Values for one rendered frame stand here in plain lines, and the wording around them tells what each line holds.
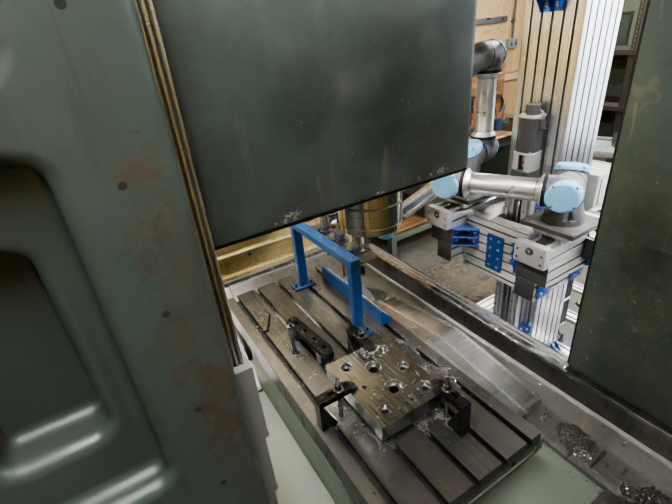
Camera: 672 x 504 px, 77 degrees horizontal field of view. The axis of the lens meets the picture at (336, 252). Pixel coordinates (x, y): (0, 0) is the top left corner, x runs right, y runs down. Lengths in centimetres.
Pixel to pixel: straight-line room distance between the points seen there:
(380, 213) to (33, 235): 68
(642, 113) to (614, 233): 33
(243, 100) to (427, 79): 38
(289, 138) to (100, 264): 40
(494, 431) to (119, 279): 108
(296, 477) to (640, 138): 140
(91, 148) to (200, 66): 29
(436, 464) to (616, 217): 83
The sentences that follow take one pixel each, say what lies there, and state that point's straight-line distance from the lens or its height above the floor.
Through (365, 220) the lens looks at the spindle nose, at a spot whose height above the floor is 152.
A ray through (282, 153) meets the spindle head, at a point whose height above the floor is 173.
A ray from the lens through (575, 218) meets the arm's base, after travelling 184.
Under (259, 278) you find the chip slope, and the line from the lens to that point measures 214.
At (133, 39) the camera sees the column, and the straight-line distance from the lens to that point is 46.
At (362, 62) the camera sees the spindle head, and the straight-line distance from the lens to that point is 82.
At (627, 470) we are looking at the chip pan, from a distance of 169.
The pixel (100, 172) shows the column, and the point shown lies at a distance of 46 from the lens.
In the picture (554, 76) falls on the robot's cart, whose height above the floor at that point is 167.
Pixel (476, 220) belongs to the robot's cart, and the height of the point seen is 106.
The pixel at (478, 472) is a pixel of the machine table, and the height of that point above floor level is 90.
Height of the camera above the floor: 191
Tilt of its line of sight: 28 degrees down
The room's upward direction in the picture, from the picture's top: 6 degrees counter-clockwise
